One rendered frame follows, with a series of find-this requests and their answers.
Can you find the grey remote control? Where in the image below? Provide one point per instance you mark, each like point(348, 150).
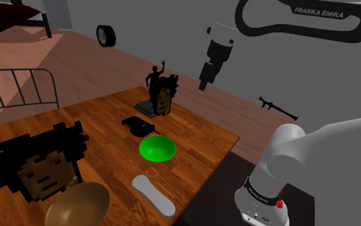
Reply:
point(153, 195)

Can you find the brown bowl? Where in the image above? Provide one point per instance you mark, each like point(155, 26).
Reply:
point(77, 206)

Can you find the black human statue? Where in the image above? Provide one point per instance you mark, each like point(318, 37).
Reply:
point(153, 79)

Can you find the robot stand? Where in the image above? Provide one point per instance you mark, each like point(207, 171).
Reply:
point(217, 187)

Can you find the large pixel head figure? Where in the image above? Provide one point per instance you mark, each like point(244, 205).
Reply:
point(42, 169)

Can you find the small pixel head figure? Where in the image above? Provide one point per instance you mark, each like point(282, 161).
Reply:
point(164, 97)

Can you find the dark red bed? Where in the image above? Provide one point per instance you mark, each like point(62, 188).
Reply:
point(8, 12)

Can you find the black metal rail frame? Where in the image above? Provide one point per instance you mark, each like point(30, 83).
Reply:
point(17, 105)

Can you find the rocket launcher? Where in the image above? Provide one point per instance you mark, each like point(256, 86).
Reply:
point(275, 107)

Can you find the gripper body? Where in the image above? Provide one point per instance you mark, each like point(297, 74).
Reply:
point(219, 53)

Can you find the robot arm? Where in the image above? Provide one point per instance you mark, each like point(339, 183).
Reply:
point(320, 147)

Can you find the black car tyre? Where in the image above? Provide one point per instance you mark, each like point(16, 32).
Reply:
point(106, 36)

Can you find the wooden table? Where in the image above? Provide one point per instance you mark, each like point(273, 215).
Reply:
point(105, 125)

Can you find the black handheld device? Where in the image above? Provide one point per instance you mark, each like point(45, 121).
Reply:
point(139, 125)

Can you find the green bowl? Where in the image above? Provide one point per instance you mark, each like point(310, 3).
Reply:
point(157, 149)

